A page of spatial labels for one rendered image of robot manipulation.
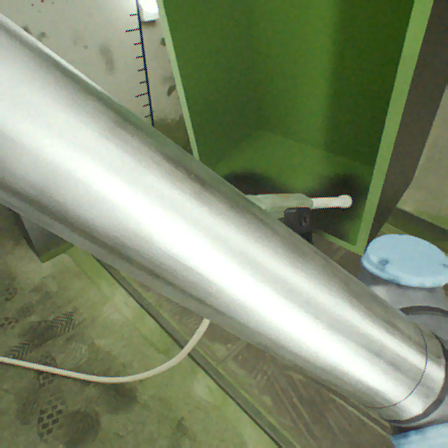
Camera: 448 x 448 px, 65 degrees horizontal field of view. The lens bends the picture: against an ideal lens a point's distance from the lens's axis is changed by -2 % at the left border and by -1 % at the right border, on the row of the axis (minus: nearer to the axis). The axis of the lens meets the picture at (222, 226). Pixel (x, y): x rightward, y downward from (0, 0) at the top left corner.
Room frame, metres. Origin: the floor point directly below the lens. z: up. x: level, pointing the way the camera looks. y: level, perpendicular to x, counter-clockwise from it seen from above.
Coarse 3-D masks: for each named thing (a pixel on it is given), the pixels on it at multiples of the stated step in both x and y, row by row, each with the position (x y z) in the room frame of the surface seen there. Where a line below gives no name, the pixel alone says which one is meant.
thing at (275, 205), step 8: (256, 200) 0.54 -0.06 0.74; (264, 200) 0.56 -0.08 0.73; (272, 200) 0.56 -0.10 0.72; (280, 200) 0.58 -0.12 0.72; (288, 200) 0.59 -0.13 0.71; (296, 200) 0.60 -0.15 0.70; (304, 200) 0.61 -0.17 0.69; (312, 200) 0.63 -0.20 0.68; (320, 200) 0.66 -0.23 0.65; (328, 200) 0.68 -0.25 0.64; (336, 200) 0.70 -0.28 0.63; (344, 200) 0.72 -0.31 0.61; (264, 208) 0.54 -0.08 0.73; (272, 208) 0.55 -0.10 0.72; (280, 208) 0.56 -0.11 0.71; (312, 208) 0.64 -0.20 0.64; (280, 216) 0.56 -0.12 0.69
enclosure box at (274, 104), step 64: (192, 0) 1.06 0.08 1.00; (256, 0) 1.23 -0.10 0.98; (320, 0) 1.09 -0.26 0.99; (384, 0) 0.98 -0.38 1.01; (192, 64) 1.05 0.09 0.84; (256, 64) 1.27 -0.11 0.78; (320, 64) 1.11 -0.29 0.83; (384, 64) 0.98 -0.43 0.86; (192, 128) 1.04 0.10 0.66; (256, 128) 1.31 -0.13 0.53; (320, 128) 1.13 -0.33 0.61; (384, 128) 0.63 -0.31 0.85; (256, 192) 0.96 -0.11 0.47; (320, 192) 0.92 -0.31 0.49; (384, 192) 0.66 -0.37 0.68
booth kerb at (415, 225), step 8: (400, 208) 1.27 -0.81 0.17; (392, 216) 1.28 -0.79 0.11; (400, 216) 1.26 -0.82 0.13; (408, 216) 1.24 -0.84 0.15; (416, 216) 1.21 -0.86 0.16; (392, 224) 1.27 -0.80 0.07; (400, 224) 1.25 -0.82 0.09; (408, 224) 1.23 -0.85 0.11; (416, 224) 1.20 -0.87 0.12; (424, 224) 1.18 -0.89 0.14; (432, 224) 1.16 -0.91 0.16; (440, 224) 1.15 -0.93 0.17; (408, 232) 1.21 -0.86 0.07; (416, 232) 1.19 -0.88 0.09; (424, 232) 1.17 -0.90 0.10; (432, 232) 1.15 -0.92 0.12; (440, 232) 1.13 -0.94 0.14; (432, 240) 1.14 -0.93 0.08; (440, 240) 1.12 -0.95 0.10; (440, 248) 1.11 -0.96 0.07
